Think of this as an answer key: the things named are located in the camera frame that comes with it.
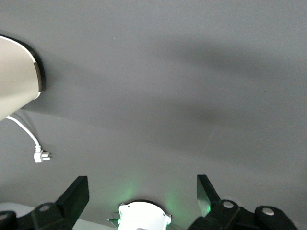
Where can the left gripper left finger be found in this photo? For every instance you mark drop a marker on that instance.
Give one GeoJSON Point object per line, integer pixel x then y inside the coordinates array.
{"type": "Point", "coordinates": [74, 198]}

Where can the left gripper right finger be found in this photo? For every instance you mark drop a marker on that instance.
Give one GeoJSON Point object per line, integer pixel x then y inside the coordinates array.
{"type": "Point", "coordinates": [211, 203]}

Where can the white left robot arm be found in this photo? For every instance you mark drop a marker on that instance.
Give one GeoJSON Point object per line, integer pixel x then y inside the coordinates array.
{"type": "Point", "coordinates": [144, 216]}

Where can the cream white toaster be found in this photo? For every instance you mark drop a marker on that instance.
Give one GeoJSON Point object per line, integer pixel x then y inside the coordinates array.
{"type": "Point", "coordinates": [16, 79]}

